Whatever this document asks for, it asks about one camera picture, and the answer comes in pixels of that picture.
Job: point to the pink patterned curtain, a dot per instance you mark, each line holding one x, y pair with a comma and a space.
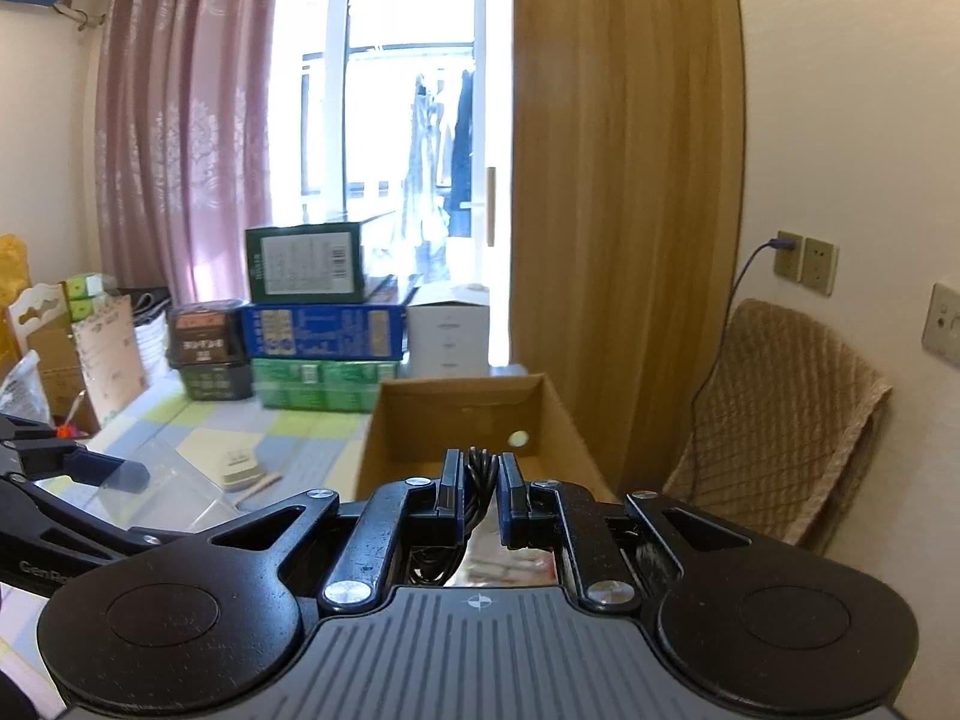
180, 127

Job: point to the large clear plastic case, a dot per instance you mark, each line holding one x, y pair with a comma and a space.
172, 487

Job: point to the empty wall socket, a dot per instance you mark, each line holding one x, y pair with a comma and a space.
817, 266

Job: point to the dark box with brown label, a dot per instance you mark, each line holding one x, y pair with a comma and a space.
206, 345

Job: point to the white plug adapter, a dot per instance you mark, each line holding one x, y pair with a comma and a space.
238, 469

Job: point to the silver foil bag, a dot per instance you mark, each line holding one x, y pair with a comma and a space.
510, 566

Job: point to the blue printed carton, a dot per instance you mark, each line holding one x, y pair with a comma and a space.
322, 330

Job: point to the dark green printed carton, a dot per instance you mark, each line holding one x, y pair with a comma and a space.
307, 262

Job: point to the clear plastic bag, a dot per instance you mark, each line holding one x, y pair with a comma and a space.
22, 390

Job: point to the white carton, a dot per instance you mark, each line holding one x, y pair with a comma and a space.
446, 337

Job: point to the yellow plastic bag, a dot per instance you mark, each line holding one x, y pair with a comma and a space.
13, 277

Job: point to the green tissue packs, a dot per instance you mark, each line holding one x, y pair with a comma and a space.
86, 296

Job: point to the beige wall switch plate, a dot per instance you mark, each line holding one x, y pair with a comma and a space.
945, 326

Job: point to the wall socket with plug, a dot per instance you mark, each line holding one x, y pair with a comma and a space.
787, 259

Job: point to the pink printed paper bag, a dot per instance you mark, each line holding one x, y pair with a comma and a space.
109, 360

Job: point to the black binder with papers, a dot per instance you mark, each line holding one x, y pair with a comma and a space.
150, 330

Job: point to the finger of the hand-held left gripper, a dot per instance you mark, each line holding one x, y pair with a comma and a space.
82, 529
105, 474

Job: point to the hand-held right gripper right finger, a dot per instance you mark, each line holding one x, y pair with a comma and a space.
511, 499

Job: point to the small brown cardboard box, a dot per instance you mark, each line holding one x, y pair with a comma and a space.
56, 375

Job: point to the hanging clothes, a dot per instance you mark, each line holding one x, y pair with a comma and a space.
427, 165

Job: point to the golden brown curtain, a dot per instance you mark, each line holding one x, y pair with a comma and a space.
622, 165

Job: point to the white carved board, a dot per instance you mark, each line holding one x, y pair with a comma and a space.
37, 311

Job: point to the glass balcony door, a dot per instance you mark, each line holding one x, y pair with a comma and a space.
382, 15

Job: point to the plaid cloth covered desktop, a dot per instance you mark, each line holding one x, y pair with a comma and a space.
300, 442

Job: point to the wooden stick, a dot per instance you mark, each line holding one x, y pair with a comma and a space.
259, 484

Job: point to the beige round cap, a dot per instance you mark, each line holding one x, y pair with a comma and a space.
518, 438

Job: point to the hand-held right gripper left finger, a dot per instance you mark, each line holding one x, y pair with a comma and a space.
450, 491

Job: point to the green wrapped pack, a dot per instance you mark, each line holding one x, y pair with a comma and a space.
322, 382

